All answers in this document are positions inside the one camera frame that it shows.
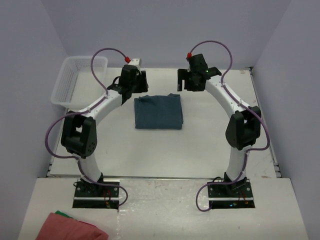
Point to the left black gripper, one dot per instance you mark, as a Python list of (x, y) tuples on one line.
[(143, 81)]

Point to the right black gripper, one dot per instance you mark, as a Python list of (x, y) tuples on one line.
[(182, 80)]

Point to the blue-grey t shirt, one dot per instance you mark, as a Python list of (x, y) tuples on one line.
[(158, 112)]

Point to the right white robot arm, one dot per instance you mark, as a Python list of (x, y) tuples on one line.
[(244, 126)]

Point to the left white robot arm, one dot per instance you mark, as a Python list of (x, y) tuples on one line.
[(79, 133)]

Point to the white plastic basket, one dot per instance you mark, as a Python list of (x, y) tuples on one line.
[(78, 82)]

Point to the folded green t shirt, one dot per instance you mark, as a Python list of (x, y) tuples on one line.
[(63, 214)]

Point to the folded pink t shirt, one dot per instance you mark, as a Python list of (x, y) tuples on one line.
[(60, 227)]

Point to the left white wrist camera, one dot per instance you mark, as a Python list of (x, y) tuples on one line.
[(137, 62)]

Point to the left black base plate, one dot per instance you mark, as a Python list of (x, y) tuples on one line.
[(92, 196)]

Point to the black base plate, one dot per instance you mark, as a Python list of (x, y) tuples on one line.
[(227, 197), (92, 196)]

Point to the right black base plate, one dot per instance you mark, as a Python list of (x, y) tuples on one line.
[(227, 197)]

